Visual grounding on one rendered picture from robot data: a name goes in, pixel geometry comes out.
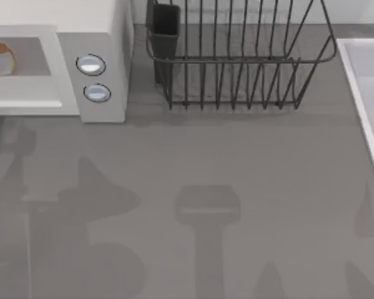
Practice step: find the small round microwave knob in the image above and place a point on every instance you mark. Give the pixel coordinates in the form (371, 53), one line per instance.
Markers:
(97, 93)

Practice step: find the dark grey cutlery holder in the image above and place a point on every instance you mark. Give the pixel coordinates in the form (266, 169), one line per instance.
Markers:
(164, 28)

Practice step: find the pale microwave oven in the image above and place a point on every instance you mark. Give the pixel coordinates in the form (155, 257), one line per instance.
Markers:
(115, 46)

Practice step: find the large round microwave knob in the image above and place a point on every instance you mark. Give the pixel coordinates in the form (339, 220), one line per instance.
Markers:
(90, 64)

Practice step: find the microwave oven door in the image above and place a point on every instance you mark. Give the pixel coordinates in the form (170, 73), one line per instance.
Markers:
(25, 90)

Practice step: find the white sink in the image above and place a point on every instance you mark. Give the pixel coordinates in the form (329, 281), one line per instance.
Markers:
(366, 102)

